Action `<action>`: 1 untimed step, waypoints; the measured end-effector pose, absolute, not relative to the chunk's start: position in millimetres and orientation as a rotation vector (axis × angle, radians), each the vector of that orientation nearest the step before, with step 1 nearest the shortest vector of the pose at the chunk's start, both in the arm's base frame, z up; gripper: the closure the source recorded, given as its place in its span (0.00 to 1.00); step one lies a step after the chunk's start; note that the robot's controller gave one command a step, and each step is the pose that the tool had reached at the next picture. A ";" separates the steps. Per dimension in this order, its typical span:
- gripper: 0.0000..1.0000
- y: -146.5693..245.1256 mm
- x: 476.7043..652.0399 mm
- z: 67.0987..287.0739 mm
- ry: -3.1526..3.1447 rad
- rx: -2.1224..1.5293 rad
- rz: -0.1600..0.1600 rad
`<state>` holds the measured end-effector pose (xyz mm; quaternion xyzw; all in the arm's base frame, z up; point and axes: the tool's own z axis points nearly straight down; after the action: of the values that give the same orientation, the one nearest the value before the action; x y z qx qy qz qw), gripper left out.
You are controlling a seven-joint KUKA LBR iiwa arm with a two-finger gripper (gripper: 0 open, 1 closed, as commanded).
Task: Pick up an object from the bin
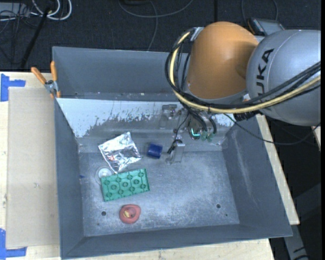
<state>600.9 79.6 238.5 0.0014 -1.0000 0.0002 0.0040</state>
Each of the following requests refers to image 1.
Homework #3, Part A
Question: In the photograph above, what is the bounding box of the red round toy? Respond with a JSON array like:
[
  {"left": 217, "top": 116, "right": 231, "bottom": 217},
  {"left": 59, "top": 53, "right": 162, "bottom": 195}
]
[{"left": 119, "top": 204, "right": 142, "bottom": 225}]

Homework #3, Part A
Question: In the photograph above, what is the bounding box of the clear round plastic lid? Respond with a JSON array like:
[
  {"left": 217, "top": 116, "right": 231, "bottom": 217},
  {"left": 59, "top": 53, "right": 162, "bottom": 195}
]
[{"left": 97, "top": 166, "right": 114, "bottom": 184}]

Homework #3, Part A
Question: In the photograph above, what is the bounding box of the small blue cylinder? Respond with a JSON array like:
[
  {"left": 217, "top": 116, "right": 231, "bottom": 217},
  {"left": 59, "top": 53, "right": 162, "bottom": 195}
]
[{"left": 146, "top": 142, "right": 164, "bottom": 159}]

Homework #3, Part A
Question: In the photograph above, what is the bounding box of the pale flat board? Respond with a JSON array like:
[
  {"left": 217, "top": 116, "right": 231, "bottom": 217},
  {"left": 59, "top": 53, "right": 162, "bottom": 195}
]
[{"left": 5, "top": 87, "right": 61, "bottom": 250}]

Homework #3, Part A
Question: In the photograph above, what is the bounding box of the dark green flat block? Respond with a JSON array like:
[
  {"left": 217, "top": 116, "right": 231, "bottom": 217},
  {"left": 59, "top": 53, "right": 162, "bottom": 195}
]
[{"left": 100, "top": 168, "right": 151, "bottom": 203}]

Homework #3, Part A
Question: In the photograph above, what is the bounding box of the grey metal bin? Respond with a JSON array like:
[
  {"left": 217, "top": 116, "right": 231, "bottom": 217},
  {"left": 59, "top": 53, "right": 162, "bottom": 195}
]
[{"left": 51, "top": 46, "right": 294, "bottom": 260}]

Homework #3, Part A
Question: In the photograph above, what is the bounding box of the silver foil packet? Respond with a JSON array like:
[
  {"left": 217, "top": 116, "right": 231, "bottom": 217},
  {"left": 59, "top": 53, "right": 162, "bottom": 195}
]
[{"left": 97, "top": 131, "right": 142, "bottom": 174}]

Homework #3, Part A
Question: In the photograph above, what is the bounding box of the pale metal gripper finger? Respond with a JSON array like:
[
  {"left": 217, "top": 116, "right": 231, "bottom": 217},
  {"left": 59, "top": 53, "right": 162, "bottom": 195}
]
[
  {"left": 165, "top": 135, "right": 186, "bottom": 165},
  {"left": 159, "top": 104, "right": 178, "bottom": 129}
]

